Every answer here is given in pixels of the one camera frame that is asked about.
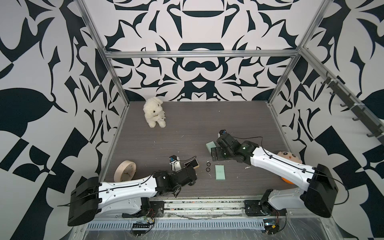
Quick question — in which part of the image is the mint green box lid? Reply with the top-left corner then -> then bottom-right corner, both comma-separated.
215,165 -> 226,181

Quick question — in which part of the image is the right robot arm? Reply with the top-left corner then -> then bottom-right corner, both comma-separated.
211,130 -> 339,218

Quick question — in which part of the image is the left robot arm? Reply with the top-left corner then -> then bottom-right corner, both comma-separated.
68,166 -> 197,227

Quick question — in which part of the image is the mint green box left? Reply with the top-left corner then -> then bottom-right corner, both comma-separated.
206,141 -> 217,154

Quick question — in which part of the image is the beige round clock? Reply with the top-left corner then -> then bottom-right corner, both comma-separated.
114,161 -> 137,183

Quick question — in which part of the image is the left electronics board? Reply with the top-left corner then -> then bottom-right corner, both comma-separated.
131,223 -> 155,237

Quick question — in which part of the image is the electronics board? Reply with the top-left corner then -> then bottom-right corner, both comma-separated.
131,223 -> 155,237
263,219 -> 280,235

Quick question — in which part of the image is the orange plush doll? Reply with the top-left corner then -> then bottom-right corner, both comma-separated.
276,150 -> 303,184

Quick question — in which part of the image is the white plush bunny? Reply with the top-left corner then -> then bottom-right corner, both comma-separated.
143,97 -> 166,128

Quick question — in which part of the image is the right electronics board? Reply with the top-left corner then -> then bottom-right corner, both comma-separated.
263,219 -> 280,235

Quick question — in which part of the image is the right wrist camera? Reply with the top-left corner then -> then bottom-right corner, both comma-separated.
219,130 -> 227,136

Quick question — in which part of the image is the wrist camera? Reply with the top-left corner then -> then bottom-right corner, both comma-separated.
219,130 -> 227,136
170,155 -> 182,172

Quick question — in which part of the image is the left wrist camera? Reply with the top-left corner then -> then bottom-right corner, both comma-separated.
170,155 -> 182,172

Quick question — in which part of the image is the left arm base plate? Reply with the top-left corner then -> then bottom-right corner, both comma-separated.
122,201 -> 165,219

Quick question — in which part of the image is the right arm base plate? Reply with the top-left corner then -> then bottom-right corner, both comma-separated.
244,200 -> 287,217

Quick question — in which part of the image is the wall hook rack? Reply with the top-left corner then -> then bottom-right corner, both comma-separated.
320,72 -> 384,145

